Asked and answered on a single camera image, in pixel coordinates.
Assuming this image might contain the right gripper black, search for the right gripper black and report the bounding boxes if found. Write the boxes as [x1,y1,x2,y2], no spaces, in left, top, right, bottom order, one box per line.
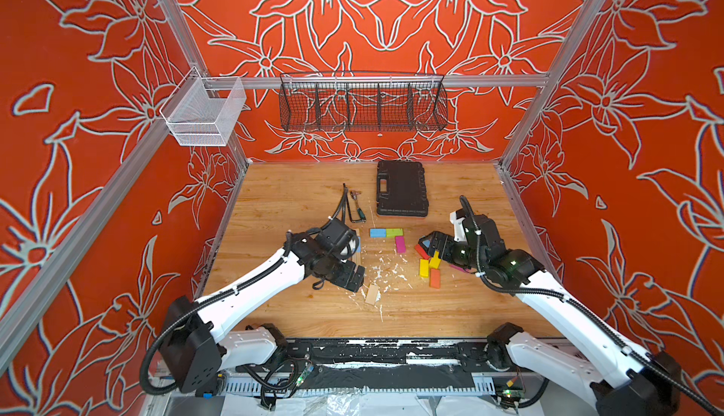
[420,228,490,272]

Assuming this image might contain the magenta block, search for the magenta block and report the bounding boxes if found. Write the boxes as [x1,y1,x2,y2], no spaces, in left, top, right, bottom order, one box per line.
[395,236,406,255]
[450,264,471,274]

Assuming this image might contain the natural wood block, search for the natural wood block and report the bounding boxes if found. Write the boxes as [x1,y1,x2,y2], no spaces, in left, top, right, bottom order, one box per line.
[365,284,380,306]

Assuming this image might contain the orange block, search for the orange block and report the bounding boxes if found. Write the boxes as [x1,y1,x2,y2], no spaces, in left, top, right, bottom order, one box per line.
[429,269,441,289]

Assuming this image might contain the green block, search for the green block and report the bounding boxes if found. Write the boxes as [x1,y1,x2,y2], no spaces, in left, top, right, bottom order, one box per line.
[386,229,403,238]

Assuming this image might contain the light blue block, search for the light blue block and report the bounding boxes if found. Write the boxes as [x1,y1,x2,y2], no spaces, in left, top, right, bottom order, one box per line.
[370,229,387,239]

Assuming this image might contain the black plastic tool case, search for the black plastic tool case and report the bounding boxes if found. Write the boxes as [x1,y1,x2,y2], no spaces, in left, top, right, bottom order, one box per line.
[376,161,429,218]

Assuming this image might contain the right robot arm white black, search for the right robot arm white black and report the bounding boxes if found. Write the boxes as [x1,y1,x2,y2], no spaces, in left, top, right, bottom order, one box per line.
[418,197,721,415]

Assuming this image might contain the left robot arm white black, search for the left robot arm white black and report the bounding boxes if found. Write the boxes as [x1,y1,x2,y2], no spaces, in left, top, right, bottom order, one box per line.
[139,188,365,395]

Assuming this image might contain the red block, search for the red block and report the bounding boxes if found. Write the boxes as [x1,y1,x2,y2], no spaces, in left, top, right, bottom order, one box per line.
[415,244,430,259]

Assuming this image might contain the yellow block lower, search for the yellow block lower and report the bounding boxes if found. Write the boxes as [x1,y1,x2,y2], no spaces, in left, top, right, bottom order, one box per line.
[419,259,430,278]

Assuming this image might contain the yellow block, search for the yellow block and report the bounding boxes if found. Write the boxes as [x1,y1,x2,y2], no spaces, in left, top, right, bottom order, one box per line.
[419,259,430,278]
[429,251,441,270]

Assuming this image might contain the yellow block upper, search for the yellow block upper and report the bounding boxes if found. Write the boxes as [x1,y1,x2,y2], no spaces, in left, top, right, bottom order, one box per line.
[429,251,441,270]

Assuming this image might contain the black hex key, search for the black hex key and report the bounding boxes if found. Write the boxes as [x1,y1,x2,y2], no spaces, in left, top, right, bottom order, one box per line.
[342,184,362,224]

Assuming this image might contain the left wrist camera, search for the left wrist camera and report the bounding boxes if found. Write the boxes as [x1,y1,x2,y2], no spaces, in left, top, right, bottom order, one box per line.
[342,229,361,256]

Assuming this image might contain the green handled ratchet wrench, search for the green handled ratchet wrench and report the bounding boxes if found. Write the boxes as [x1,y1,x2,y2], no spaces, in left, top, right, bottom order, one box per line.
[351,191,367,223]

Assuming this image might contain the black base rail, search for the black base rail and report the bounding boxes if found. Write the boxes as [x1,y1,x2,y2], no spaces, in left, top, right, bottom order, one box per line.
[288,338,527,375]

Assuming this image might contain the black wire basket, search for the black wire basket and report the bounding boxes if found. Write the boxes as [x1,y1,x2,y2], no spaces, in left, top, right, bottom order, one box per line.
[278,71,450,133]

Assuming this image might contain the white wire basket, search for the white wire basket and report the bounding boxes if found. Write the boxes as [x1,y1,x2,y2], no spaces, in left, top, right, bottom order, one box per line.
[160,67,247,147]

